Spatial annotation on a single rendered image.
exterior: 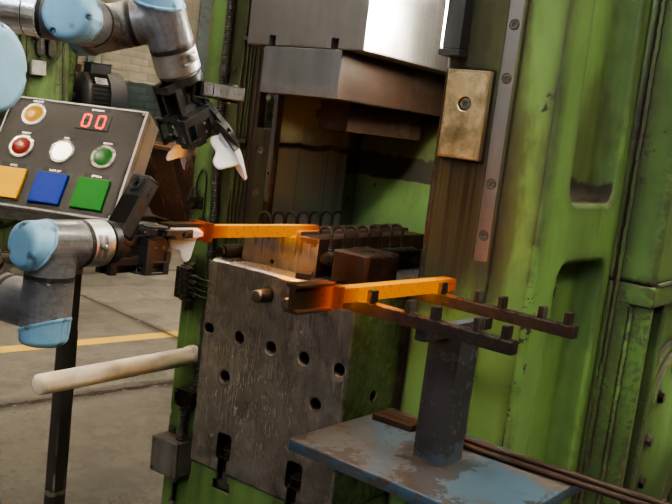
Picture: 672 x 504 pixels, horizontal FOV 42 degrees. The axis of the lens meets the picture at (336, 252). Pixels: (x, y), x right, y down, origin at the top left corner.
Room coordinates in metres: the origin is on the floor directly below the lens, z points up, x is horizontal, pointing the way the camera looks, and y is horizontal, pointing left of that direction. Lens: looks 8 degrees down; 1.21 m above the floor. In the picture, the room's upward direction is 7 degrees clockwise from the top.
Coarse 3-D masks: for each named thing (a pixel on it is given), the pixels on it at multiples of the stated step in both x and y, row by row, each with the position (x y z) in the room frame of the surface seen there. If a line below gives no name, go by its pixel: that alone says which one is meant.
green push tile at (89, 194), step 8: (80, 184) 1.90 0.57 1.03; (88, 184) 1.90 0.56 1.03; (96, 184) 1.90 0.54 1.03; (104, 184) 1.90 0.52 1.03; (80, 192) 1.89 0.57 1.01; (88, 192) 1.89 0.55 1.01; (96, 192) 1.89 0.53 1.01; (104, 192) 1.89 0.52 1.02; (72, 200) 1.89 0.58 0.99; (80, 200) 1.88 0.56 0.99; (88, 200) 1.88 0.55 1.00; (96, 200) 1.88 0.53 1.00; (104, 200) 1.88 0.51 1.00; (80, 208) 1.88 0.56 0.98; (88, 208) 1.87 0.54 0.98; (96, 208) 1.87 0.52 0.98
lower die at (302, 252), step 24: (264, 240) 1.81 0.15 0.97; (288, 240) 1.77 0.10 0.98; (312, 240) 1.74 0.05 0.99; (336, 240) 1.78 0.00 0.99; (360, 240) 1.85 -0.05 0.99; (384, 240) 1.93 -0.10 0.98; (408, 240) 2.01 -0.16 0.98; (264, 264) 1.81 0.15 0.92; (288, 264) 1.77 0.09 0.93; (312, 264) 1.73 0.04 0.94; (408, 264) 2.02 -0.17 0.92
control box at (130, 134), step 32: (0, 128) 2.01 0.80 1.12; (32, 128) 2.00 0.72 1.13; (64, 128) 1.99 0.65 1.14; (96, 128) 1.98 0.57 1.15; (128, 128) 1.98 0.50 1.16; (0, 160) 1.96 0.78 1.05; (32, 160) 1.96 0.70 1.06; (64, 160) 1.95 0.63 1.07; (128, 160) 1.93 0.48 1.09; (64, 192) 1.91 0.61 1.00
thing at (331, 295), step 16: (304, 288) 1.26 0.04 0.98; (320, 288) 1.30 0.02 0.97; (336, 288) 1.31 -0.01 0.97; (352, 288) 1.35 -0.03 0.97; (368, 288) 1.38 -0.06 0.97; (384, 288) 1.41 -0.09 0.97; (400, 288) 1.44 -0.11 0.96; (416, 288) 1.48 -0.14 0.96; (432, 288) 1.52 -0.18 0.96; (448, 288) 1.56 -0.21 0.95; (288, 304) 1.26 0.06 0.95; (304, 304) 1.27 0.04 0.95; (320, 304) 1.30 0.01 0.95; (336, 304) 1.31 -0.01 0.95
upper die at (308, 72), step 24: (264, 48) 1.84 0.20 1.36; (288, 48) 1.81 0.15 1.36; (312, 48) 1.77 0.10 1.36; (264, 72) 1.84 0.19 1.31; (288, 72) 1.80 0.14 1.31; (312, 72) 1.77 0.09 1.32; (336, 72) 1.73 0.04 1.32; (360, 72) 1.79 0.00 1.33; (384, 72) 1.86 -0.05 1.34; (408, 72) 1.93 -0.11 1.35; (312, 96) 1.76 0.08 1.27; (336, 96) 1.73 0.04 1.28; (360, 96) 1.79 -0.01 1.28; (384, 96) 1.87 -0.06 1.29; (408, 96) 1.94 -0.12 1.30; (432, 96) 2.03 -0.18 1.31
